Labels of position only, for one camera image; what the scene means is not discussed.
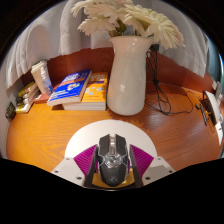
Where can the yellow-covered book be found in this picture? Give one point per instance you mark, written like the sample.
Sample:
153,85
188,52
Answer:
27,89

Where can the orange book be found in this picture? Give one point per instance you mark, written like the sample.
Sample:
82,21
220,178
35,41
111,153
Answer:
96,91

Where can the blue book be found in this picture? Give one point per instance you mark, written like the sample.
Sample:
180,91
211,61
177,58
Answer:
68,88

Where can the grey black computer mouse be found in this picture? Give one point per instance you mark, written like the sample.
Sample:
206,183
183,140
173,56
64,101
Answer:
112,163

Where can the clear spray bottle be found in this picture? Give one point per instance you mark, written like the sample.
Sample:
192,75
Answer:
46,83

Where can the dark green mug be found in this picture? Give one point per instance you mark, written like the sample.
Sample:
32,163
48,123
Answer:
10,111

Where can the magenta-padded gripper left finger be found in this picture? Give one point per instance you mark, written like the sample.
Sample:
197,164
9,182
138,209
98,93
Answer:
66,170

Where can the thin red book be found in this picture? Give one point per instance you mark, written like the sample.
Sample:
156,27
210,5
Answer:
41,98

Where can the white lidded tumbler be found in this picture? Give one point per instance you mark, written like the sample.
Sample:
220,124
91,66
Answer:
37,75

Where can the white flat device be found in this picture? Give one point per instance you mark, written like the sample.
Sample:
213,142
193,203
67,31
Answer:
215,113

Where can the black book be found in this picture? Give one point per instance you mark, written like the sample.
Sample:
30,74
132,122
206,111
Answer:
26,98

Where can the white yellow black mouse pad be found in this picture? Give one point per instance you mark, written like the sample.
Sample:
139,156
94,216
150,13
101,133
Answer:
110,126

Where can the white ceramic vase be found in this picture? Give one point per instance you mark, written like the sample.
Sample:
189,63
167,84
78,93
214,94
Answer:
128,76

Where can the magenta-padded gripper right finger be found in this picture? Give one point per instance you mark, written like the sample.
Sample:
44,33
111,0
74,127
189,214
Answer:
158,170

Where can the white curtain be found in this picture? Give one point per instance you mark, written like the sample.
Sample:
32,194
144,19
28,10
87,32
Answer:
43,33

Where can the white artificial flower bunch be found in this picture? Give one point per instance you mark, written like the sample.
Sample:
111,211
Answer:
153,23

